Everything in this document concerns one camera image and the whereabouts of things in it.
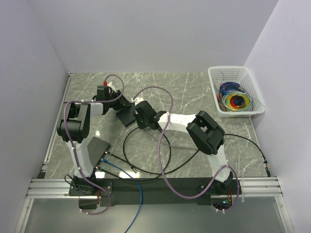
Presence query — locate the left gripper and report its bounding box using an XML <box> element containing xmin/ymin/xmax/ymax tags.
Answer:
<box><xmin>107</xmin><ymin>90</ymin><xmax>132</xmax><ymax>111</ymax></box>

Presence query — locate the black ethernet cable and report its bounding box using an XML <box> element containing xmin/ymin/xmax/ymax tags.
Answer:
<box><xmin>96</xmin><ymin>126</ymin><xmax>172</xmax><ymax>183</ymax></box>

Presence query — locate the black network switch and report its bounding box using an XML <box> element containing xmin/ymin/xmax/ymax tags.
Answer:
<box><xmin>87</xmin><ymin>137</ymin><xmax>110</xmax><ymax>167</ymax></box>
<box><xmin>116</xmin><ymin>105</ymin><xmax>136</xmax><ymax>127</ymax></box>

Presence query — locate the blue ethernet cable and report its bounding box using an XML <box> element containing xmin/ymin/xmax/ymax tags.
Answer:
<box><xmin>100</xmin><ymin>158</ymin><xmax>143</xmax><ymax>233</ymax></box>

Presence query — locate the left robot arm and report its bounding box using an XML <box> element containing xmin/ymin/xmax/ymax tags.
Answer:
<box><xmin>56</xmin><ymin>83</ymin><xmax>135</xmax><ymax>195</ymax></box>

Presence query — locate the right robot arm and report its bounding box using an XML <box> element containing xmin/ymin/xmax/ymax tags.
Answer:
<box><xmin>132</xmin><ymin>97</ymin><xmax>233</xmax><ymax>195</ymax></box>

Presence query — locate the black base beam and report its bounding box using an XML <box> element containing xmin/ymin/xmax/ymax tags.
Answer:
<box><xmin>69</xmin><ymin>178</ymin><xmax>241</xmax><ymax>208</ymax></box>

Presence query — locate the white plastic basket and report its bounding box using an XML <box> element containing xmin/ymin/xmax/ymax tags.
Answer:
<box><xmin>208</xmin><ymin>66</ymin><xmax>265</xmax><ymax>117</ymax></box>

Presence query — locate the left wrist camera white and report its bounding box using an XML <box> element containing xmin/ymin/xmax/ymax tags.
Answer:
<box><xmin>103</xmin><ymin>81</ymin><xmax>116</xmax><ymax>88</ymax></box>

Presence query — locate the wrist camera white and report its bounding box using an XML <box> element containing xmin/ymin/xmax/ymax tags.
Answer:
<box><xmin>103</xmin><ymin>81</ymin><xmax>116</xmax><ymax>88</ymax></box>
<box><xmin>131</xmin><ymin>97</ymin><xmax>144</xmax><ymax>104</ymax></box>

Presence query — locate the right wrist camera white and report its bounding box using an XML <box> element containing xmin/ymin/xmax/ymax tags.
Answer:
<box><xmin>131</xmin><ymin>97</ymin><xmax>144</xmax><ymax>104</ymax></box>

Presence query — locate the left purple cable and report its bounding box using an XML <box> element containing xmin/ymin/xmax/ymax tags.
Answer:
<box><xmin>63</xmin><ymin>74</ymin><xmax>126</xmax><ymax>216</ymax></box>

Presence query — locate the colourful wire bundle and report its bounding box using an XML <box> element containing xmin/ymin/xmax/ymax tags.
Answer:
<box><xmin>217</xmin><ymin>81</ymin><xmax>255</xmax><ymax>113</ymax></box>

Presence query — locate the black long power cable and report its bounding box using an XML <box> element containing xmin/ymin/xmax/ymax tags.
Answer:
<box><xmin>106</xmin><ymin>134</ymin><xmax>270</xmax><ymax>175</ymax></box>

